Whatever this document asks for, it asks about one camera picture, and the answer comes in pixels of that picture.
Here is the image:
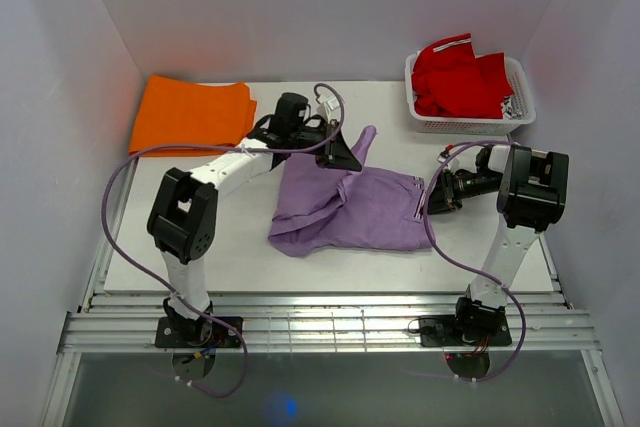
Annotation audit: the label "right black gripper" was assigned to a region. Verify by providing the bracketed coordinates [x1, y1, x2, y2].
[419, 168, 500, 215]

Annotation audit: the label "purple trousers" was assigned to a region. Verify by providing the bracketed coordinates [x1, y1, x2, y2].
[268, 154, 431, 257]

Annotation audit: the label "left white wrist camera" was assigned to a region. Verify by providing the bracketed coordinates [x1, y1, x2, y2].
[320, 96, 341, 119]

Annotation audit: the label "aluminium rail frame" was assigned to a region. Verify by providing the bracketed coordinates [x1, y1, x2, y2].
[57, 216, 601, 356]

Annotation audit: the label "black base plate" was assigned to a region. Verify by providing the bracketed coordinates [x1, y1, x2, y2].
[418, 314, 512, 347]
[154, 317, 241, 350]

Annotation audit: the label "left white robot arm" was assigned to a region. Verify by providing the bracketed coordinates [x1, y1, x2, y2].
[147, 90, 362, 347]

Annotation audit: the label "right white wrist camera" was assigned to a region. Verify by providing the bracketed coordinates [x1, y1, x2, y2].
[437, 145, 459, 174]

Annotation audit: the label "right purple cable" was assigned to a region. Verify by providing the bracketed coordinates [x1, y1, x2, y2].
[422, 139, 529, 382]

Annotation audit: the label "red trousers in basket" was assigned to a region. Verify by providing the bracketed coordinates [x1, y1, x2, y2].
[410, 33, 514, 120]

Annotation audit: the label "white plastic basket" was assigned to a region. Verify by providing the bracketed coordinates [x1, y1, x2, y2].
[404, 53, 536, 136]

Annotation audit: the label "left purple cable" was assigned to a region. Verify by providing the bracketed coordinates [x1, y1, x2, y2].
[101, 82, 349, 398]

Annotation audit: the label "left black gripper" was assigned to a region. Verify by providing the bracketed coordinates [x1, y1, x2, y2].
[289, 119, 360, 172]

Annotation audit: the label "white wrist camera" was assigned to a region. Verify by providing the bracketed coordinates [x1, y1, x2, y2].
[320, 96, 341, 119]
[437, 145, 459, 174]

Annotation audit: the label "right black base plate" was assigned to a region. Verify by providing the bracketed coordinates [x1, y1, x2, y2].
[418, 314, 512, 347]

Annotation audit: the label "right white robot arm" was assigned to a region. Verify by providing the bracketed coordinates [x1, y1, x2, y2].
[418, 144, 569, 347]

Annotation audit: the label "purple cable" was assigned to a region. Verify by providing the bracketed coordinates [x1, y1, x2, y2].
[422, 139, 529, 382]
[101, 82, 349, 398]

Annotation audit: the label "folded orange trousers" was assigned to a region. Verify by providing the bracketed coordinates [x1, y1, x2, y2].
[128, 75, 257, 154]

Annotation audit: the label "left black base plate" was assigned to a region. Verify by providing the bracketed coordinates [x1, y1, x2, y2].
[154, 317, 241, 350]

